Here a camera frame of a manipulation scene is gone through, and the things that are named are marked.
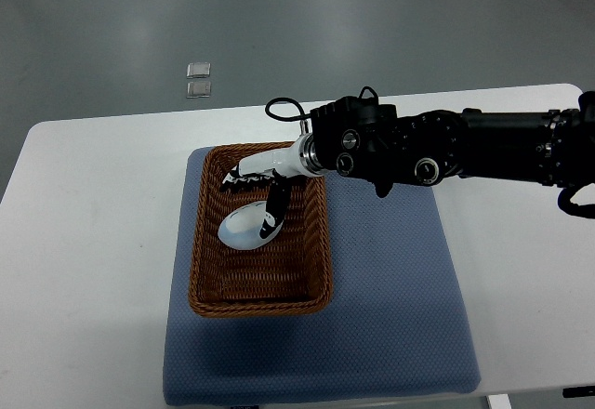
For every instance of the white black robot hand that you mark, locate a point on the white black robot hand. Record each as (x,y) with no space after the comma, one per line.
(259,169)

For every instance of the light blue egg toy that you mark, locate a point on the light blue egg toy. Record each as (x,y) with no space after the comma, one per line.
(240,229)

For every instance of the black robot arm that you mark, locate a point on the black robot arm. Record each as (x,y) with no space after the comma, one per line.
(360,137)

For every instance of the brown wicker basket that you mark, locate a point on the brown wicker basket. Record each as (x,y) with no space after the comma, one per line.
(235,271)

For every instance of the upper metal floor plate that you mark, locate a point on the upper metal floor plate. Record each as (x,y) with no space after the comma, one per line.
(198,70)

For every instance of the blue padded mat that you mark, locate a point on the blue padded mat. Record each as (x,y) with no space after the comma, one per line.
(396,325)

